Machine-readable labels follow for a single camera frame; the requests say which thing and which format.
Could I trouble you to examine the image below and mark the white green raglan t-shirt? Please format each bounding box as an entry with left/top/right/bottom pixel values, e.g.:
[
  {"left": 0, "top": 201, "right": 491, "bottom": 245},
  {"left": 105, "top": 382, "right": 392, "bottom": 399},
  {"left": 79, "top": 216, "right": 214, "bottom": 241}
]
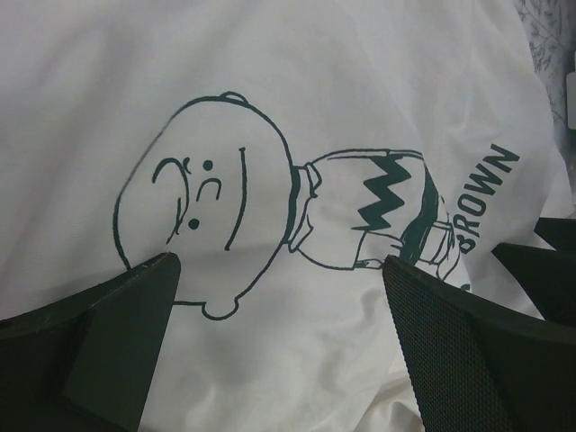
[{"left": 1, "top": 1, "right": 572, "bottom": 431}]

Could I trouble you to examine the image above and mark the floral patterned table mat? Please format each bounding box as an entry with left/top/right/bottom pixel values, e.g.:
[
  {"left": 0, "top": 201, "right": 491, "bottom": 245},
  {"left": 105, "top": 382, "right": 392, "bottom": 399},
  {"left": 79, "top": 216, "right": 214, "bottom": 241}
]
[{"left": 514, "top": 0, "right": 575, "bottom": 165}]

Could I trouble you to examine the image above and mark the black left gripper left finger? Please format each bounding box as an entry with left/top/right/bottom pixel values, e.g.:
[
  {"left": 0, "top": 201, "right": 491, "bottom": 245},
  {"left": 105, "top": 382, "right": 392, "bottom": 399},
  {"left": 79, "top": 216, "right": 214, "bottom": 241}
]
[{"left": 1, "top": 253, "right": 181, "bottom": 431}]

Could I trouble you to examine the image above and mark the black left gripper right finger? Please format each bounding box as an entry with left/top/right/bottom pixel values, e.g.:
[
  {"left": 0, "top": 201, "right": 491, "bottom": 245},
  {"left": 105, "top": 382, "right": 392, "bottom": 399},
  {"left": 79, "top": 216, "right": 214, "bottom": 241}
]
[{"left": 382, "top": 256, "right": 575, "bottom": 431}]

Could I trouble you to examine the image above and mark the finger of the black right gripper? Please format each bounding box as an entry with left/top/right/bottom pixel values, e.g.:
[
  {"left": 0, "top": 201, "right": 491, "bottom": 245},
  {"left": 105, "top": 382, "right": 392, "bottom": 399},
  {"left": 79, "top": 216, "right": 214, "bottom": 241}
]
[
  {"left": 492, "top": 243, "right": 575, "bottom": 322},
  {"left": 535, "top": 218, "right": 576, "bottom": 251}
]

